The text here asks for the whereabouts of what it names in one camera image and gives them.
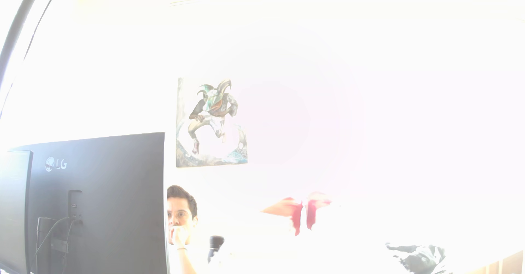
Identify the dark-haired person's head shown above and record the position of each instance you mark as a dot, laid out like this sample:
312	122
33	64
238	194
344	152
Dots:
180	208

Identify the jester figure wall poster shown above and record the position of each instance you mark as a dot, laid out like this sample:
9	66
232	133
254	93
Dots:
211	118

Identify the black plain monitor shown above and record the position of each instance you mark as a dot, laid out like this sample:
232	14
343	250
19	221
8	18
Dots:
14	208

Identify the person's bare forearm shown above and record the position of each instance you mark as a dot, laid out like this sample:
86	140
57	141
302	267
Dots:
185	261

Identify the black curved pole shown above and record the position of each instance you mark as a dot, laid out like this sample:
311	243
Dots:
18	24

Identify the black microphone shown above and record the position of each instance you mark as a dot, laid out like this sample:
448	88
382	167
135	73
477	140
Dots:
215	247

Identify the black LG monitor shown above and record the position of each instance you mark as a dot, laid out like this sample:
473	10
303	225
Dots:
119	192

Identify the person's bare hand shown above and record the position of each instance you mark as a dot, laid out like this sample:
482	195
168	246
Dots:
179	236

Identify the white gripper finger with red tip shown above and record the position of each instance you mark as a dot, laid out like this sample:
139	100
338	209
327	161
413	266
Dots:
292	208
312	210

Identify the dark grey cloth bundle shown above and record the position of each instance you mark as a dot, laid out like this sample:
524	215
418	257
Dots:
420	258

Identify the black monitor stand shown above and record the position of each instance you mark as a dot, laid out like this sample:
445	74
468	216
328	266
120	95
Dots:
44	229

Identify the brown wooden furniture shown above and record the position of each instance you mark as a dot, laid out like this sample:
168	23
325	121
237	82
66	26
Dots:
508	264

